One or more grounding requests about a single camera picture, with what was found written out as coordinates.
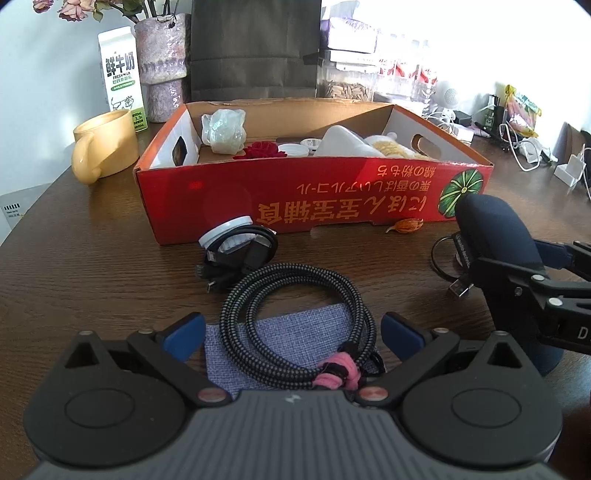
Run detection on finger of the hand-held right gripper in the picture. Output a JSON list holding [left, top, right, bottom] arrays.
[[475, 256, 552, 301], [531, 237, 591, 282]]

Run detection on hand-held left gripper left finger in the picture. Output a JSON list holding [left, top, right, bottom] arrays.
[[55, 311, 234, 409]]

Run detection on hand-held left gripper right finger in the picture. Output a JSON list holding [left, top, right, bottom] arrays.
[[355, 311, 539, 409]]

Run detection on navy blue pouch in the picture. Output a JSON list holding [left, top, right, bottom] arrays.
[[455, 194, 566, 376]]

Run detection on blue grey fabric pouch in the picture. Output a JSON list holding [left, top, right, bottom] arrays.
[[203, 302, 384, 402]]

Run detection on braided cable with pink tie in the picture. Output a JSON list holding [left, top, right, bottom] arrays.
[[219, 262, 386, 391]]

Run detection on red cardboard box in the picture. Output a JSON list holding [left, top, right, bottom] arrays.
[[133, 98, 495, 246]]

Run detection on yellow white plush toy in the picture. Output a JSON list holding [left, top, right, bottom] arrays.
[[365, 133, 419, 155]]

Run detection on red fabric flower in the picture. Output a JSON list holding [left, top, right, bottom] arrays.
[[233, 141, 289, 160]]

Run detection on translucent plastic container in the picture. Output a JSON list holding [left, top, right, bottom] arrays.
[[318, 126, 379, 157]]

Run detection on greenish plastic bag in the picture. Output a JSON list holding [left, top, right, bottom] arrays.
[[201, 110, 247, 153]]

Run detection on white plug adapter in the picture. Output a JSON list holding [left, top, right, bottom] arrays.
[[553, 143, 591, 188]]

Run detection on dried orange flower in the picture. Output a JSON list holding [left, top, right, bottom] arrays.
[[385, 218, 426, 234]]

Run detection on yellow snack bag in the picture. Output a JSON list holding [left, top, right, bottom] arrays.
[[503, 84, 543, 137]]

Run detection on white round robot speaker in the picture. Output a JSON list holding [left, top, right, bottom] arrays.
[[436, 80, 462, 121]]

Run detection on yellow mug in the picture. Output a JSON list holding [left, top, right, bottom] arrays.
[[71, 109, 139, 185]]

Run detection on white appliance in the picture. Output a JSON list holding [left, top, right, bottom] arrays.
[[0, 182, 54, 245]]

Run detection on water bottle red label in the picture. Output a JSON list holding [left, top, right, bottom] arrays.
[[379, 32, 409, 95], [418, 41, 439, 104], [406, 39, 428, 100]]

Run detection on clear container of seeds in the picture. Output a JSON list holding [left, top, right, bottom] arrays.
[[316, 65, 377, 101]]

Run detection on white flat box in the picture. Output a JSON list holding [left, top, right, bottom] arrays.
[[302, 48, 379, 70]]

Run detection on white green milk carton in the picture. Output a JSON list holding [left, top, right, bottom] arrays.
[[98, 26, 147, 134]]

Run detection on purple textured vase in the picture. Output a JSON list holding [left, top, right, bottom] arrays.
[[134, 13, 191, 123]]

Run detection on purple white plastic packet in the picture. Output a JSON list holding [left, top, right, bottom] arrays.
[[321, 14, 379, 54]]

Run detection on black paper bag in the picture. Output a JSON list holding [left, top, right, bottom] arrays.
[[187, 0, 324, 102]]

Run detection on dried rose bouquet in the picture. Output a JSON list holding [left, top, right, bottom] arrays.
[[32, 0, 185, 24]]

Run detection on white cable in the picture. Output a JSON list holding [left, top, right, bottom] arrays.
[[501, 124, 543, 172]]

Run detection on white wired earphones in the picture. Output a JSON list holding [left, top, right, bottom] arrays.
[[425, 111, 462, 134]]

